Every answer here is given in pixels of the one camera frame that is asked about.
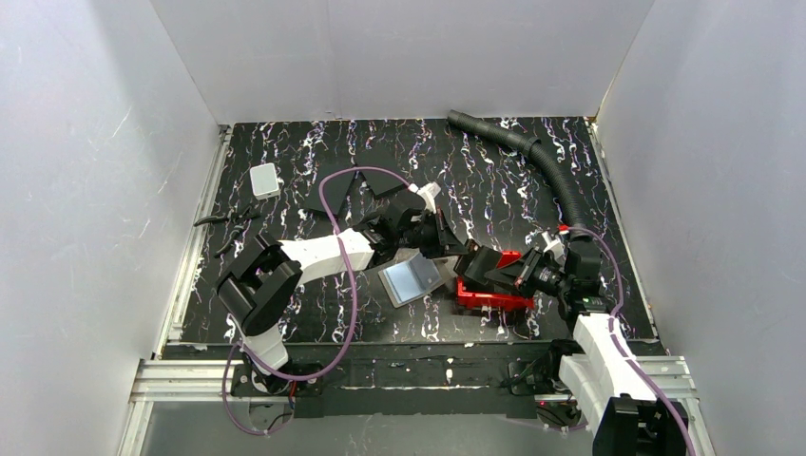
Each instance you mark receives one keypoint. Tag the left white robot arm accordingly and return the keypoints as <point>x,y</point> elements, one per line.
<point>257,285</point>

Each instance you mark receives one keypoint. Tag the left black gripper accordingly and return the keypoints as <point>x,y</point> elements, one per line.
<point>437,233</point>

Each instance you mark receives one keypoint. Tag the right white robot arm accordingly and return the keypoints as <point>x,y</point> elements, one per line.
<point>627,412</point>

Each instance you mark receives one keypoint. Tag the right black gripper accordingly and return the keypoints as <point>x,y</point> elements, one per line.
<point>526,275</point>

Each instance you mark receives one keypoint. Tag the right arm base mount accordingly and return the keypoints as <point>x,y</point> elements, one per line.
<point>556,406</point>

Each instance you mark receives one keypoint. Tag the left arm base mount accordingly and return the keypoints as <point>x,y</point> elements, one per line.
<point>248,381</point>

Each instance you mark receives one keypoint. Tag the black flat box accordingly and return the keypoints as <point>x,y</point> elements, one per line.
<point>335,191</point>
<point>382,182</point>

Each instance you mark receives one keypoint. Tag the black flat box right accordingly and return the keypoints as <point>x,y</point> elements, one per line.
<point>382,182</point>

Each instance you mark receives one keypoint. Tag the white square box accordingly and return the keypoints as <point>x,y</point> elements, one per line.
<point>264,181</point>

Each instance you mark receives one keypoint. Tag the grey leather card holder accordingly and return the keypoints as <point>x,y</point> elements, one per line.
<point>413,278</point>

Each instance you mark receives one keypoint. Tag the black flat box left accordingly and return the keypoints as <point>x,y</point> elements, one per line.
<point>335,191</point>

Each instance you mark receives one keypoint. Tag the red plastic bin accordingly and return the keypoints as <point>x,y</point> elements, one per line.
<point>472,294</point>

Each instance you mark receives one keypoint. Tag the black pliers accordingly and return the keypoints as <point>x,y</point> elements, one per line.
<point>235,223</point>

